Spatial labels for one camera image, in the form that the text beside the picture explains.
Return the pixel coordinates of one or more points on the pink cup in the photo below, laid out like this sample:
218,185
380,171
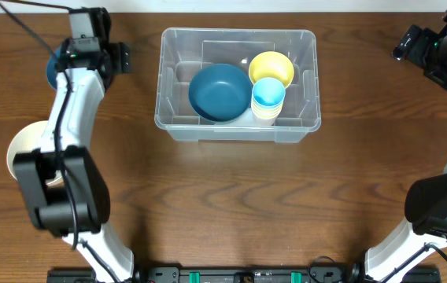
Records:
257,121

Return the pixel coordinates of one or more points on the dark blue bowl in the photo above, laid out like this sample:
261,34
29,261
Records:
220,92
51,71

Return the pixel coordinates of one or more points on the clear plastic storage container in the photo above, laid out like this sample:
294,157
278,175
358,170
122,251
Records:
186,51

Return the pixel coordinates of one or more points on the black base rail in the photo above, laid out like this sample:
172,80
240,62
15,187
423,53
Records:
175,275

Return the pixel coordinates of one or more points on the yellow small bowl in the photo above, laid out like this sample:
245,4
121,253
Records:
271,64

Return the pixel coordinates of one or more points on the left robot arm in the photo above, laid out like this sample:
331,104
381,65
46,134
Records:
63,190

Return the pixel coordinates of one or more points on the yellow cup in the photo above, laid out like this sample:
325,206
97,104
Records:
256,105

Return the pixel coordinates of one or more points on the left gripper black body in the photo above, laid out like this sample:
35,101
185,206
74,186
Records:
122,57

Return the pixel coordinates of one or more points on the light blue cup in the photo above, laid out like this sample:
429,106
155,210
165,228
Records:
268,92

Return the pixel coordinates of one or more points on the cream cup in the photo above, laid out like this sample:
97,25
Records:
262,114

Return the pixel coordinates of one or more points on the large cream bowl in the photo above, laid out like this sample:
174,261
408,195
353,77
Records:
26,140

